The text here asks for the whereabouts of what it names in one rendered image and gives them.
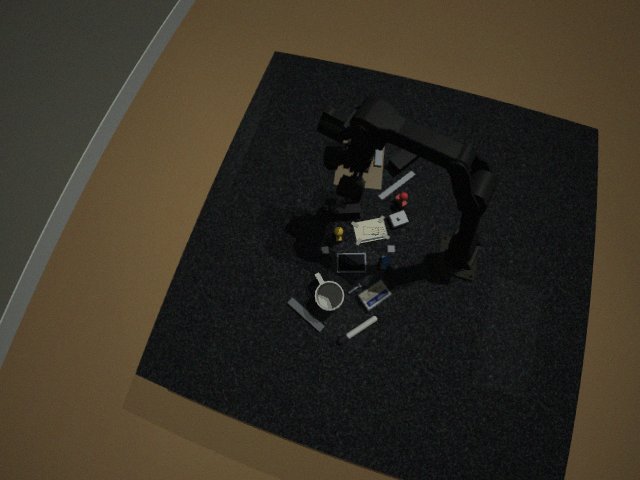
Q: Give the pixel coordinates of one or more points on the beige paper card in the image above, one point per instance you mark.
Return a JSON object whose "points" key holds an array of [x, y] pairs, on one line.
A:
{"points": [[370, 230]]}

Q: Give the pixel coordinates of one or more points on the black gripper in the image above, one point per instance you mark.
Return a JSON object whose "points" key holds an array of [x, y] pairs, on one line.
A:
{"points": [[352, 187]]}

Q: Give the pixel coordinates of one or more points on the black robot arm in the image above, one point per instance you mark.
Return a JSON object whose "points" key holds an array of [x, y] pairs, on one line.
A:
{"points": [[376, 122]]}

